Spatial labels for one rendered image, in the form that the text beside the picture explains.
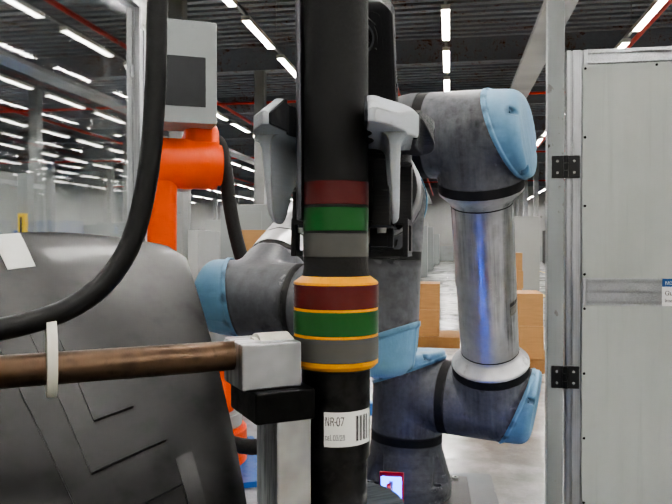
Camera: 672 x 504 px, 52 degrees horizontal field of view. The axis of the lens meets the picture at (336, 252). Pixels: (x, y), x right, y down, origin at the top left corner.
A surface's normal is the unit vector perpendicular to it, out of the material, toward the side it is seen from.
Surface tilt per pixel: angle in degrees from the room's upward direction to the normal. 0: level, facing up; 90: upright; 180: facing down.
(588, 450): 90
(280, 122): 90
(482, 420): 113
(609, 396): 90
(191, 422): 41
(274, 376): 90
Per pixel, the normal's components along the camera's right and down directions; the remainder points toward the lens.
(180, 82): 0.32, 0.01
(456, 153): -0.43, 0.44
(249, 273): -0.28, -0.69
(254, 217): -0.16, 0.01
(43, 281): 0.36, -0.75
